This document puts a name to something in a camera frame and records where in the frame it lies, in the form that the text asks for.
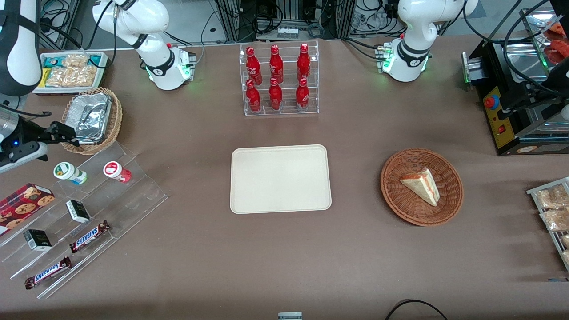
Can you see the clear bag of biscuits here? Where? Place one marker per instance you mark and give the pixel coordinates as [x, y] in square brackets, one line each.
[553, 198]
[555, 219]

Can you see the beige plastic tray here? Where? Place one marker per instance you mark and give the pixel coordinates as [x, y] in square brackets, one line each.
[280, 178]

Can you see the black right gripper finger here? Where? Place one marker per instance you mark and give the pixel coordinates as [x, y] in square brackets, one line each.
[69, 139]
[62, 128]

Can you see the red yogurt cup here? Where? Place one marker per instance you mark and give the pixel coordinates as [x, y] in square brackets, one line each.
[116, 170]

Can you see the clear acrylic bottle rack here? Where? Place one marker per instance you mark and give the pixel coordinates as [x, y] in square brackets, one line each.
[284, 111]

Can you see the clear acrylic stepped shelf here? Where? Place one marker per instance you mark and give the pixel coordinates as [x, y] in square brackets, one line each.
[129, 204]

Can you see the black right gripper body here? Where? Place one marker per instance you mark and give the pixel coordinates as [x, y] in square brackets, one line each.
[30, 132]

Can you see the red cola bottle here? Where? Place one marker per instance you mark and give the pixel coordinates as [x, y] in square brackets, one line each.
[276, 64]
[275, 95]
[253, 66]
[302, 94]
[303, 62]
[253, 98]

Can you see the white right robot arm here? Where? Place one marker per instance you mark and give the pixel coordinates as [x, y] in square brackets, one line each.
[155, 18]

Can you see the clear bag of crackers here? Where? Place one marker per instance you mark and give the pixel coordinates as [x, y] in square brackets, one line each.
[71, 76]

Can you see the shiny metal tray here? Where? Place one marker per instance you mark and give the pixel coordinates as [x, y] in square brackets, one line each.
[535, 22]

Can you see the brown wicker basket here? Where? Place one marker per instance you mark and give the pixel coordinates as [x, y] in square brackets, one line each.
[400, 204]

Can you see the Snickers chocolate bar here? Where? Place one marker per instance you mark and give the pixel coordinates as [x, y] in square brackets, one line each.
[89, 236]
[48, 272]

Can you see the red cookie box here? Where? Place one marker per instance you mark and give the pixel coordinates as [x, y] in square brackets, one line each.
[22, 205]

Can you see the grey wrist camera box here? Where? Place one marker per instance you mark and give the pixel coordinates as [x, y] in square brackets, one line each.
[22, 156]

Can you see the wrapped triangle sandwich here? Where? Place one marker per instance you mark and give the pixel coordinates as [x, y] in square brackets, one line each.
[422, 184]

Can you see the black sealing machine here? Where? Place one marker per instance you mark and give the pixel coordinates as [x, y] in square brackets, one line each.
[498, 120]

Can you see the white power strip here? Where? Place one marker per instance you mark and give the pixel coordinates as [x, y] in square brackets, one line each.
[288, 32]

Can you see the white plastic snack bin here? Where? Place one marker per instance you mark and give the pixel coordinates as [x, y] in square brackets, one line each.
[101, 75]

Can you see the yellow snack packet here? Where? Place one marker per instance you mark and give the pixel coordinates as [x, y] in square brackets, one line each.
[43, 79]

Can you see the small black box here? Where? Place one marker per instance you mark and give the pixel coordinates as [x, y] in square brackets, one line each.
[78, 211]
[38, 240]

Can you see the light wicker basket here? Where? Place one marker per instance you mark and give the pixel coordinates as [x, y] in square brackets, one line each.
[116, 120]

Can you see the aluminium foil tray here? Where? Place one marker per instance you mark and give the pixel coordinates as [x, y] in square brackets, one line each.
[91, 115]

